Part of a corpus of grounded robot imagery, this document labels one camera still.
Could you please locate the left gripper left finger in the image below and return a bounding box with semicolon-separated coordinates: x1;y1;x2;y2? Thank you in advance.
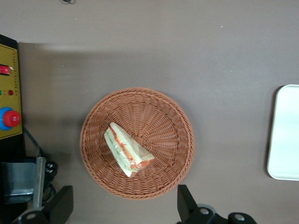
14;185;74;224

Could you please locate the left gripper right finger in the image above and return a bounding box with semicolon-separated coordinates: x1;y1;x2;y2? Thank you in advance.
176;184;225;224

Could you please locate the round brown wicker basket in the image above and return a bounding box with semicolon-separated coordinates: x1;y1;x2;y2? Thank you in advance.
79;87;195;201

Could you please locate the black power cable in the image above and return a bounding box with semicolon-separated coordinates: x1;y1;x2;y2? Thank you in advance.
22;127;58;203

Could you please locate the red emergency stop button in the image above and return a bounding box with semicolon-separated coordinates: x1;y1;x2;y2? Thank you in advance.
0;106;21;131

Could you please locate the triangle sandwich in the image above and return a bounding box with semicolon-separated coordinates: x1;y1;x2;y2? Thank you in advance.
103;121;155;178

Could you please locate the silver metal container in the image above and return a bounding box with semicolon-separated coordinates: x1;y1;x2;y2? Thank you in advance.
0;157;46;208

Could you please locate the beige plastic tray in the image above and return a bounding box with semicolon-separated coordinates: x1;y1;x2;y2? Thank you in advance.
267;84;299;181

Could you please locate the black yellow control box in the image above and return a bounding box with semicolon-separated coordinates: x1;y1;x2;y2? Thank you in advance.
0;34;26;161

